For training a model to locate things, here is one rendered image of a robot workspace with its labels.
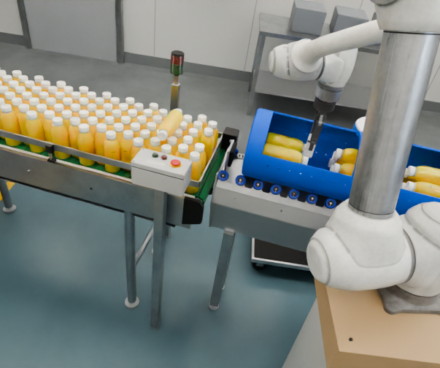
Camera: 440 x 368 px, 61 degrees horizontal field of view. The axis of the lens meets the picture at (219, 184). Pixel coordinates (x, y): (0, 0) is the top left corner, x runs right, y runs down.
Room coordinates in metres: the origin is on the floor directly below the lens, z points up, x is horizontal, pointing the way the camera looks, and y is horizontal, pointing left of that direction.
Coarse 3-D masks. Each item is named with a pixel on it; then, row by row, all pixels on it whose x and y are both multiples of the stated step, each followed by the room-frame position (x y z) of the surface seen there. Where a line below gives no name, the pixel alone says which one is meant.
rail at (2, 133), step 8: (8, 136) 1.27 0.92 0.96; (16, 136) 1.26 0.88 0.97; (24, 136) 1.26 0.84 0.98; (32, 144) 1.25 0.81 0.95; (40, 144) 1.25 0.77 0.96; (56, 144) 1.24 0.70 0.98; (64, 152) 1.23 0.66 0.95; (72, 152) 1.23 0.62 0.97; (80, 152) 1.22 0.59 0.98; (96, 160) 1.21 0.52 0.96; (104, 160) 1.21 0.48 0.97; (112, 160) 1.20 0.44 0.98; (128, 168) 1.19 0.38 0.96; (192, 184) 1.15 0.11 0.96
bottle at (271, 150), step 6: (270, 144) 1.27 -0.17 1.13; (264, 150) 1.24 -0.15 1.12; (270, 150) 1.24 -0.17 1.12; (276, 150) 1.24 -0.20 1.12; (282, 150) 1.25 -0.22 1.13; (288, 150) 1.25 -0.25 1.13; (294, 150) 1.25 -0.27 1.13; (276, 156) 1.23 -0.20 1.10; (282, 156) 1.23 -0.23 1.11; (288, 156) 1.23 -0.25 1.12; (294, 156) 1.23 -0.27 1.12; (300, 156) 1.24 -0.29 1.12; (300, 162) 1.23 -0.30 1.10
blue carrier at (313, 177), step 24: (264, 120) 1.28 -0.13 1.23; (288, 120) 1.42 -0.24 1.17; (312, 120) 1.37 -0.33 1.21; (264, 144) 1.20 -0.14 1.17; (336, 144) 1.41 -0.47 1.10; (264, 168) 1.18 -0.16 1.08; (288, 168) 1.17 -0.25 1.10; (312, 168) 1.16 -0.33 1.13; (312, 192) 1.19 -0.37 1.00; (336, 192) 1.15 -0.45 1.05; (408, 192) 1.11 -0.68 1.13
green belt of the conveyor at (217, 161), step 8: (24, 144) 1.31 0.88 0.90; (32, 152) 1.27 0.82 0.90; (224, 152) 1.53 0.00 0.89; (64, 160) 1.25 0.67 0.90; (72, 160) 1.26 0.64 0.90; (216, 160) 1.44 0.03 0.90; (96, 168) 1.23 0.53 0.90; (104, 168) 1.24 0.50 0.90; (120, 168) 1.26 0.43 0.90; (216, 168) 1.38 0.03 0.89; (128, 176) 1.21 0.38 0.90; (208, 176) 1.30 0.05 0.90; (208, 184) 1.25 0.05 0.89; (200, 192) 1.19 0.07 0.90; (208, 192) 1.22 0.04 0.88
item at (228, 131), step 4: (228, 128) 1.57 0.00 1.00; (232, 128) 1.58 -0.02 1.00; (224, 132) 1.53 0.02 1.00; (228, 132) 1.53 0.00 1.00; (232, 132) 1.54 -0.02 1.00; (236, 132) 1.55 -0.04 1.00; (224, 136) 1.52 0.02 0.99; (228, 136) 1.52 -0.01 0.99; (232, 136) 1.51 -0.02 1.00; (236, 136) 1.52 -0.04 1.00; (224, 140) 1.52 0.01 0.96; (228, 140) 1.52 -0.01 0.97; (236, 140) 1.54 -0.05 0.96; (224, 144) 1.52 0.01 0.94; (228, 144) 1.52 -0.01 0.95; (224, 148) 1.52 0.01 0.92
